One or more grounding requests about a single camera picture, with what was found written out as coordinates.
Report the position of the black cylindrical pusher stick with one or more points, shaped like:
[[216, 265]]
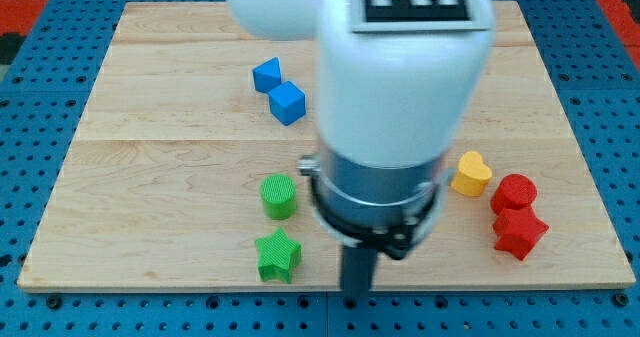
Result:
[[357, 270]]

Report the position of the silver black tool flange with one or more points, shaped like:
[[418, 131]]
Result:
[[388, 210]]

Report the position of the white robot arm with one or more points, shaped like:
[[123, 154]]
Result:
[[394, 78]]

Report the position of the green cylinder block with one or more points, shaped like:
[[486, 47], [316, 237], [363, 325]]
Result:
[[278, 196]]

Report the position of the green star block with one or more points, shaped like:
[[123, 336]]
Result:
[[278, 256]]

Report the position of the yellow heart block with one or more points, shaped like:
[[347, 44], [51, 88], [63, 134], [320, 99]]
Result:
[[472, 175]]

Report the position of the blue cube block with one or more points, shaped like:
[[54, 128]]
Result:
[[287, 103]]

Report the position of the red cylinder block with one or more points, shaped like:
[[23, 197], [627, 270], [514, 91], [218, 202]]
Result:
[[515, 191]]

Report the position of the blue triangular prism block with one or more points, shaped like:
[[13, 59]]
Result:
[[267, 75]]

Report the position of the red star block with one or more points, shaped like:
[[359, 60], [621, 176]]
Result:
[[518, 231]]

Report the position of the light wooden board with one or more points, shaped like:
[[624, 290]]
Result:
[[159, 190]]

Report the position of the black white fiducial marker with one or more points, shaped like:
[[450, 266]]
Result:
[[399, 16]]

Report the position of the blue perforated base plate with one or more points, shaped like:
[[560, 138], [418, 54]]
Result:
[[47, 86]]

